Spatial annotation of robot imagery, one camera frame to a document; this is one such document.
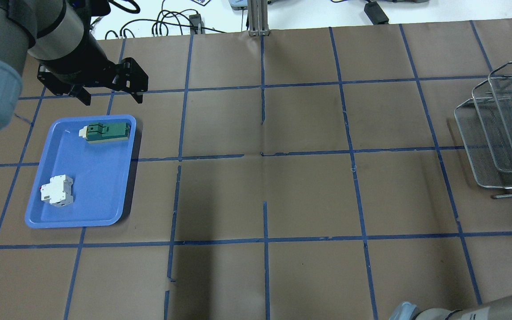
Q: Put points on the black power adapter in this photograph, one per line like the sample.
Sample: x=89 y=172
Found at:
x=375 y=13

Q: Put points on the white electrical component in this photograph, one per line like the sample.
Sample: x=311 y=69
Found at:
x=58 y=192

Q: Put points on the green terminal block component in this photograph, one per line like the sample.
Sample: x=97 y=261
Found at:
x=98 y=132

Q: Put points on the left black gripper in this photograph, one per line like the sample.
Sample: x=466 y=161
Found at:
x=80 y=60

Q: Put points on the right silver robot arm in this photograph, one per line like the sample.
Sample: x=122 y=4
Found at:
x=500 y=309

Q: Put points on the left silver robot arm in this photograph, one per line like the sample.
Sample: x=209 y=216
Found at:
x=22 y=22

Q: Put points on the aluminium frame post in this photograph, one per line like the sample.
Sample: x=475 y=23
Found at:
x=258 y=18

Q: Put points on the blue plastic tray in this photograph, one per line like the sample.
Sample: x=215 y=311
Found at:
x=99 y=172

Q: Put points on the silver wire mesh shelf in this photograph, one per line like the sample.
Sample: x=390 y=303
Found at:
x=485 y=124

